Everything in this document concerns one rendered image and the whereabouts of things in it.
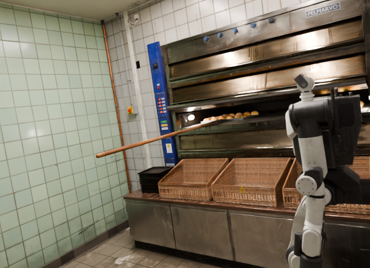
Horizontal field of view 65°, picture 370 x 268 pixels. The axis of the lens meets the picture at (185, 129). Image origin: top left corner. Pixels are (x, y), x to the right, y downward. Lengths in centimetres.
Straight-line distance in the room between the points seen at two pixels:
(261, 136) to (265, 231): 86
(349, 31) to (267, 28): 63
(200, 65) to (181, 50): 29
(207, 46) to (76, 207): 218
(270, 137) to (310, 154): 154
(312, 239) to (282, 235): 107
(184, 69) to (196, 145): 80
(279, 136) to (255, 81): 53
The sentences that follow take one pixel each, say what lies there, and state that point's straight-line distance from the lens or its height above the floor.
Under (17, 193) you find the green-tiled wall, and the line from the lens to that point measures 313.
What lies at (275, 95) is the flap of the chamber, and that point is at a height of 140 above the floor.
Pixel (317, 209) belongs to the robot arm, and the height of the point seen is 95.
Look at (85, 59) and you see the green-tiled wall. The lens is 365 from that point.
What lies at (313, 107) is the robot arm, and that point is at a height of 135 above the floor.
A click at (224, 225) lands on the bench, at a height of 41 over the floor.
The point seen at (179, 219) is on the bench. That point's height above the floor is 40.
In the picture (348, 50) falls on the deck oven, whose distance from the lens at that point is 259.
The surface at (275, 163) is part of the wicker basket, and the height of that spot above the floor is 80.
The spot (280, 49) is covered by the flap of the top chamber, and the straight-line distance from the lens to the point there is 269.
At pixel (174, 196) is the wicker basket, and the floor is 61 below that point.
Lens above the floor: 143
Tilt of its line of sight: 5 degrees down
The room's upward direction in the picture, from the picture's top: 8 degrees counter-clockwise
